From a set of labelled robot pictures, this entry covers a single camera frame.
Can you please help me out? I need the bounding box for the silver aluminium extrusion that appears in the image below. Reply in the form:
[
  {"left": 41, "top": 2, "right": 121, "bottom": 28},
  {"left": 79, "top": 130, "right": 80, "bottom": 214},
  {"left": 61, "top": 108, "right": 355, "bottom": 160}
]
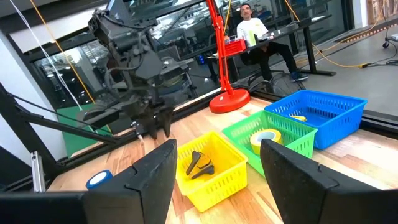
[{"left": 30, "top": 151, "right": 47, "bottom": 193}]

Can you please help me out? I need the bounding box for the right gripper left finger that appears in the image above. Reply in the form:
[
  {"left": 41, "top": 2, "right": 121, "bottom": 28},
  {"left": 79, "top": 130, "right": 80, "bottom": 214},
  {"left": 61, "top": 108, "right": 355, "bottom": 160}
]
[{"left": 82, "top": 139, "right": 178, "bottom": 224}]

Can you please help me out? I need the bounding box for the yellow tape roll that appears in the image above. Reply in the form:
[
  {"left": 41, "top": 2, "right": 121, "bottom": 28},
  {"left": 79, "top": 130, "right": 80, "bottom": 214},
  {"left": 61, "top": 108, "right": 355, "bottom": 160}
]
[{"left": 250, "top": 129, "right": 284, "bottom": 156}]

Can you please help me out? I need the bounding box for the yellow plastic basket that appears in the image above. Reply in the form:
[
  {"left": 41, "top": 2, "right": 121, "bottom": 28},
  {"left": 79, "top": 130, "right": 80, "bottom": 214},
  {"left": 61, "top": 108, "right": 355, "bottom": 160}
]
[{"left": 175, "top": 130, "right": 249, "bottom": 213}]

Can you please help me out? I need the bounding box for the dark blue tape roll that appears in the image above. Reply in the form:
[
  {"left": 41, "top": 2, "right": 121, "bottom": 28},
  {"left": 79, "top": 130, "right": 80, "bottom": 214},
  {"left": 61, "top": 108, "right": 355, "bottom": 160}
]
[{"left": 85, "top": 169, "right": 114, "bottom": 191}]

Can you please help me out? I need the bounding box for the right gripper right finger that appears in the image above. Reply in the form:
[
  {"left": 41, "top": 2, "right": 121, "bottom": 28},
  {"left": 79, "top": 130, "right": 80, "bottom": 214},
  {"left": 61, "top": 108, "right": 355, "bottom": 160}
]
[{"left": 260, "top": 139, "right": 398, "bottom": 224}]

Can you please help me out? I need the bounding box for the blue plastic basket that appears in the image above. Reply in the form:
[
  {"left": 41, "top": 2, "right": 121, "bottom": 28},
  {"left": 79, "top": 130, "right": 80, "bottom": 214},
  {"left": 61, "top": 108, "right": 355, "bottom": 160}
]
[{"left": 264, "top": 89, "right": 368, "bottom": 150}]

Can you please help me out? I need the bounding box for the black office desk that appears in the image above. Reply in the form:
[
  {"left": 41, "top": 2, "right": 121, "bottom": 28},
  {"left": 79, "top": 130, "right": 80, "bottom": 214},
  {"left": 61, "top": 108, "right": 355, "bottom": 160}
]
[{"left": 205, "top": 17, "right": 337, "bottom": 83}]

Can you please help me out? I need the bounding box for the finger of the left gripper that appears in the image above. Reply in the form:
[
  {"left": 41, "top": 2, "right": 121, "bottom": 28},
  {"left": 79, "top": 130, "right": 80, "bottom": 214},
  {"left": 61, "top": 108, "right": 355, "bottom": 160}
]
[
  {"left": 160, "top": 107, "right": 174, "bottom": 138},
  {"left": 145, "top": 116, "right": 160, "bottom": 140}
]

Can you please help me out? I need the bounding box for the green panel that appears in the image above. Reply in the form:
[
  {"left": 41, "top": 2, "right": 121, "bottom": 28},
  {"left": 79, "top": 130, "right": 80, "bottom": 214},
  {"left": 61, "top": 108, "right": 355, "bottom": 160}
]
[{"left": 57, "top": 104, "right": 112, "bottom": 158}]

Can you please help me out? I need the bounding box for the person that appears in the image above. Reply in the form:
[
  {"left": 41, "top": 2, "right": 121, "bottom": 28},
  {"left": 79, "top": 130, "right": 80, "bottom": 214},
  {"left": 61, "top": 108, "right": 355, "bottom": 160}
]
[{"left": 236, "top": 2, "right": 310, "bottom": 82}]

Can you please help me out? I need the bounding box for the yellow hanging cord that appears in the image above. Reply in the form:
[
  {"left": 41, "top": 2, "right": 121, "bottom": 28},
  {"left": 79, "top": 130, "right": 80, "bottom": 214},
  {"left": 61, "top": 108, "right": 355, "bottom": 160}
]
[{"left": 29, "top": 0, "right": 96, "bottom": 103}]

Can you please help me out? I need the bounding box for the green plastic basket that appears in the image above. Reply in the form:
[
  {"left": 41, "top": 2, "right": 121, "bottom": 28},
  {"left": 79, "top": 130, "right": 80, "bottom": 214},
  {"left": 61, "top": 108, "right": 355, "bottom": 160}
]
[{"left": 222, "top": 109, "right": 318, "bottom": 178}]

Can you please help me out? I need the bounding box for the wheeled cart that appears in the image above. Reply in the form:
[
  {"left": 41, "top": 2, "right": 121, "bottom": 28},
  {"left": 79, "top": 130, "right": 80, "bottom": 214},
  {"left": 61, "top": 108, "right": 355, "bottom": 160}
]
[{"left": 381, "top": 30, "right": 398, "bottom": 49}]

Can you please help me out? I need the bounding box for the yellow extension cable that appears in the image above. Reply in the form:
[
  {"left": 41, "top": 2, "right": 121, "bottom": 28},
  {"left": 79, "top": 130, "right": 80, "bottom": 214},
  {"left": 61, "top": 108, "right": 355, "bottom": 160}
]
[{"left": 282, "top": 0, "right": 371, "bottom": 69}]

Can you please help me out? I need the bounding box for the red storage bin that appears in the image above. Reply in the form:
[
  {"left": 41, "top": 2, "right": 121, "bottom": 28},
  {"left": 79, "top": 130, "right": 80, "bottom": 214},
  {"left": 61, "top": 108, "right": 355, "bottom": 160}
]
[{"left": 223, "top": 37, "right": 248, "bottom": 57}]

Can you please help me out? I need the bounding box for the red desk lamp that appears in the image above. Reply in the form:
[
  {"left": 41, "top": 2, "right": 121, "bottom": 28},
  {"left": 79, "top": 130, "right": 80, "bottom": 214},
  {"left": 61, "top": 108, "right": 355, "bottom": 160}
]
[{"left": 205, "top": 0, "right": 251, "bottom": 114}]

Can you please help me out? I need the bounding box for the white hanging cord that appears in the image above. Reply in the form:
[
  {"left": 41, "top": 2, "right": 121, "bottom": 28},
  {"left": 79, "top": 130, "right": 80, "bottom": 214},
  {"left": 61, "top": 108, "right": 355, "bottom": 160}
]
[{"left": 9, "top": 0, "right": 83, "bottom": 111}]

